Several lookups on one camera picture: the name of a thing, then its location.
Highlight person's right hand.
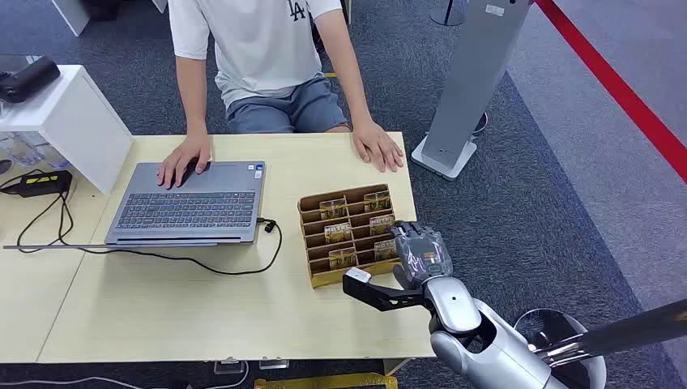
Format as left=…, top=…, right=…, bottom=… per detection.
left=156, top=134, right=212, bottom=190

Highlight person's left hand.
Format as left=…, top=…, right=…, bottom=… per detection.
left=351, top=120, right=404, bottom=174

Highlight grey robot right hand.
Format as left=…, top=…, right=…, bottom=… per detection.
left=390, top=220, right=454, bottom=292

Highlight cardboard card holder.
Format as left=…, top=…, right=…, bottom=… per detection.
left=297, top=183, right=403, bottom=289

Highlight person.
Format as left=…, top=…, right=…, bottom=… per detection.
left=156, top=0, right=404, bottom=190

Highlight grey laptop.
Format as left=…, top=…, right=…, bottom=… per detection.
left=2, top=160, right=267, bottom=251

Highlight white box shelf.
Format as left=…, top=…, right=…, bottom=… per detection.
left=0, top=64, right=135, bottom=195

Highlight silver kiosk stand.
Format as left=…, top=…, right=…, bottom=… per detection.
left=411, top=0, right=533, bottom=182

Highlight black power adapter yellow label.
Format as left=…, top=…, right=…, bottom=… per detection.
left=15, top=170, right=74, bottom=199

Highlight grey round stanchion base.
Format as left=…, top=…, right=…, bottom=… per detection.
left=429, top=0, right=467, bottom=27

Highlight clear plastic bottles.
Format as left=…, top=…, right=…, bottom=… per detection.
left=0, top=131, right=70, bottom=172

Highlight black device on shelf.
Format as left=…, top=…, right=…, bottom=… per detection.
left=0, top=55, right=62, bottom=104

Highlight white cabinet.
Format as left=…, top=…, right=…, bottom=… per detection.
left=50, top=0, right=92, bottom=37

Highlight chrome stanchion base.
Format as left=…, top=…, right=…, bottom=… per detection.
left=512, top=308, right=608, bottom=389

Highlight red barrier belt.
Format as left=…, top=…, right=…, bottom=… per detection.
left=534, top=0, right=687, bottom=185

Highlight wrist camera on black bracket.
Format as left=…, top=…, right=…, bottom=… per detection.
left=342, top=267, right=432, bottom=314

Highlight black laptop charger cable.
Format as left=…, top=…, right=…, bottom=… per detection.
left=15, top=189, right=284, bottom=277

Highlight yellow frame under table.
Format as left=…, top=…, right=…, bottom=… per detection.
left=254, top=374, right=399, bottom=389

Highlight black adapter mains cable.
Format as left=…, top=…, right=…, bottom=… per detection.
left=0, top=169, right=47, bottom=191

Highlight white cable under table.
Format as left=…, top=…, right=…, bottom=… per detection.
left=0, top=361, right=250, bottom=389

